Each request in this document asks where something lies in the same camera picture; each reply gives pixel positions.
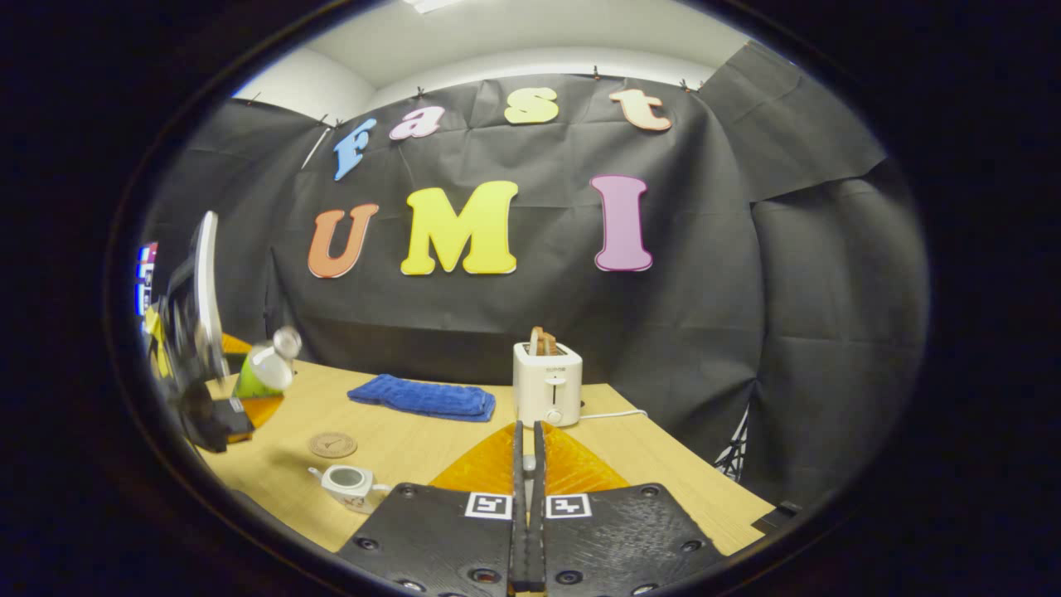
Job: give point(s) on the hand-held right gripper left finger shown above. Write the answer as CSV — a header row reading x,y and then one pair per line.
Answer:
x,y
448,539

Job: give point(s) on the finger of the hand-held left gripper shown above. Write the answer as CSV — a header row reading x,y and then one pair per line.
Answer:
x,y
236,419

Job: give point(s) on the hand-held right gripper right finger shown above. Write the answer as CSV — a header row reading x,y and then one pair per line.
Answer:
x,y
613,539

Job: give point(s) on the green label water bottle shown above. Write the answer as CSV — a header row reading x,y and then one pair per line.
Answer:
x,y
261,373

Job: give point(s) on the round wooden coaster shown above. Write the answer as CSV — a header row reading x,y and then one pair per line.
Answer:
x,y
333,445

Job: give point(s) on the white teacup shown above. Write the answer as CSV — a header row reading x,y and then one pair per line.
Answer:
x,y
348,485

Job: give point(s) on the computer monitor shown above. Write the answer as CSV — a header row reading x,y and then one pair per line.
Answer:
x,y
146,278

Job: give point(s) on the blue towel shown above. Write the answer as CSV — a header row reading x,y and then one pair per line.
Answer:
x,y
423,398

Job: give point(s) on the black metal stand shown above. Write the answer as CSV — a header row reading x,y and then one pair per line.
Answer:
x,y
735,448

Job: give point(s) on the white toaster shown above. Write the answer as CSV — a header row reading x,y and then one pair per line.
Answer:
x,y
547,390

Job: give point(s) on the bread slice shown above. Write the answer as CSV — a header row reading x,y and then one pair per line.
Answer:
x,y
543,342

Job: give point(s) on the black backdrop cloth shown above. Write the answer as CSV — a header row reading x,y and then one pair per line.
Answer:
x,y
704,332

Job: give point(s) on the ceiling light panel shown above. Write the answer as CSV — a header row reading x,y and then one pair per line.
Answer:
x,y
431,5

